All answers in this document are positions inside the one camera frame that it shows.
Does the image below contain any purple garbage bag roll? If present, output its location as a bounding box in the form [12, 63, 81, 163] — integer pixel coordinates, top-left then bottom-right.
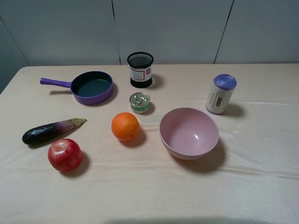
[206, 74, 237, 115]

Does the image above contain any small tin can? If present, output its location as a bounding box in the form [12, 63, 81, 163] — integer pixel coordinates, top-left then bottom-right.
[129, 92, 150, 114]

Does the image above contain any orange fruit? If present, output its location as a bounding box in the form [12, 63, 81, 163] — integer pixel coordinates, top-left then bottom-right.
[111, 112, 140, 141]

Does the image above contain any pink plastic bowl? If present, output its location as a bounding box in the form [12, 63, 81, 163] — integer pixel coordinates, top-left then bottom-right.
[159, 108, 219, 160]

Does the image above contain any black mesh pen holder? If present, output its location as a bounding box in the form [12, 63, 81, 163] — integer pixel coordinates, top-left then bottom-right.
[127, 52, 154, 89]

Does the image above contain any purple frying pan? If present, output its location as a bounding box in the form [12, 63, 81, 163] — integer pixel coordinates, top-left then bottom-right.
[40, 71, 114, 105]

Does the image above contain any red apple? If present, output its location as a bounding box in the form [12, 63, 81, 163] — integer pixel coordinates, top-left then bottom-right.
[48, 139, 83, 173]

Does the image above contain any purple eggplant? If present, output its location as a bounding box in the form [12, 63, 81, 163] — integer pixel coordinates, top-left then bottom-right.
[22, 118, 87, 145]

